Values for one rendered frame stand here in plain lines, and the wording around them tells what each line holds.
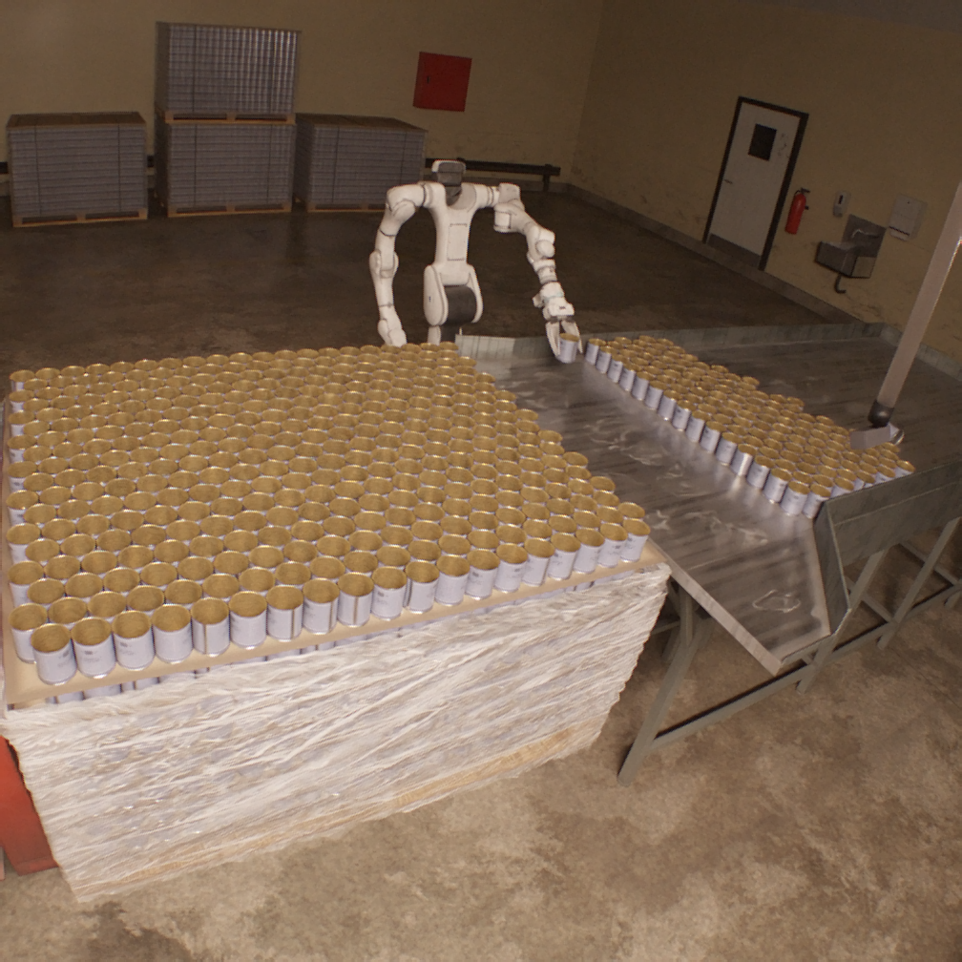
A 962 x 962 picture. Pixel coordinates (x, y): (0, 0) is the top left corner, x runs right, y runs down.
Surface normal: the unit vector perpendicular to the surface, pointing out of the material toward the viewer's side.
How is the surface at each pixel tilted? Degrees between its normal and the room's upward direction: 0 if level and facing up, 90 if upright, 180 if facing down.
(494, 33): 90
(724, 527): 0
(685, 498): 0
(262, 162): 89
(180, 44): 88
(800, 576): 0
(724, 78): 90
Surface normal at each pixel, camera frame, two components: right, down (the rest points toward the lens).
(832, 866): 0.14, -0.84
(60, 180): 0.45, 0.51
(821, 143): -0.87, 0.14
